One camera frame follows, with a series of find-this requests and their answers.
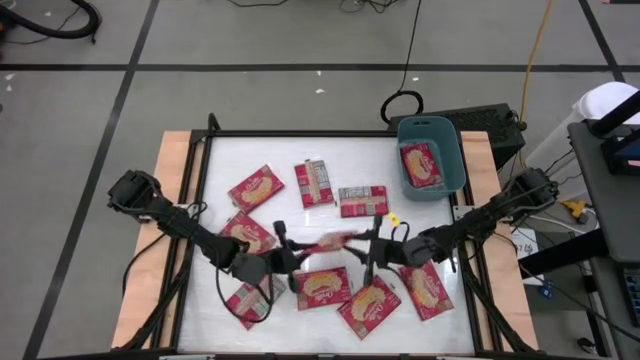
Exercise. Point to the black metal table frame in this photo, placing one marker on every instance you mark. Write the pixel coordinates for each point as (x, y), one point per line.
(300, 133)

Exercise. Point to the small black floor object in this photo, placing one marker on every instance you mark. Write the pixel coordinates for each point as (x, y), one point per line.
(585, 344)

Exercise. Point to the dark grey desk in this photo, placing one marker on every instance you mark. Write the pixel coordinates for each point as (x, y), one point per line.
(600, 210)

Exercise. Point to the white rounded bin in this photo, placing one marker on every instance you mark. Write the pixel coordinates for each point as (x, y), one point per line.
(605, 100)

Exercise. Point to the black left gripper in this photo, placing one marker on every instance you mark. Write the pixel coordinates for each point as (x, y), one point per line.
(282, 260)

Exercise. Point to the teal plastic basket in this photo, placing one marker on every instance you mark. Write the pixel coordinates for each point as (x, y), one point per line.
(452, 150)

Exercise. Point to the small blue tag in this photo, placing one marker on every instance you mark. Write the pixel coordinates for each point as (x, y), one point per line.
(547, 290)

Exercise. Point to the black and blue device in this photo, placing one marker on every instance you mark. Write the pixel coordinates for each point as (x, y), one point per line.
(622, 155)

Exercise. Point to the white paper sheet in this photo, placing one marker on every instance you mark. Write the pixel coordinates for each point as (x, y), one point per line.
(525, 247)

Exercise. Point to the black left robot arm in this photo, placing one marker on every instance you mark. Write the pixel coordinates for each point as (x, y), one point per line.
(185, 225)

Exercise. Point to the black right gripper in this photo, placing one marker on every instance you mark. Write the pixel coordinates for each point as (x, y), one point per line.
(387, 252)

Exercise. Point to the black desk crossbar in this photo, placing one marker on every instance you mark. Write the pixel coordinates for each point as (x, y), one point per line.
(565, 250)

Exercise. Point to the black perforated equipment box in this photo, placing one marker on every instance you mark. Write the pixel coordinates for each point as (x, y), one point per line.
(480, 125)

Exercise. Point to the light wooden side board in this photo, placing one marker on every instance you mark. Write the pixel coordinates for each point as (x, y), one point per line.
(477, 155)
(170, 150)

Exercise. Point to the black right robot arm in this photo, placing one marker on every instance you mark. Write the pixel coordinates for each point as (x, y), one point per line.
(480, 220)

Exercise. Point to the red popcorn bag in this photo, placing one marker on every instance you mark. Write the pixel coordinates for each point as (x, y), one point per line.
(323, 289)
(250, 302)
(256, 189)
(332, 241)
(426, 292)
(250, 231)
(421, 165)
(369, 307)
(314, 183)
(364, 201)

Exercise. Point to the dark keyboard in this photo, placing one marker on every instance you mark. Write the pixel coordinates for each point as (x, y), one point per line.
(632, 295)

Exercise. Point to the black bar on desk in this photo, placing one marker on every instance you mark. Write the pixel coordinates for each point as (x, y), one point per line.
(615, 115)

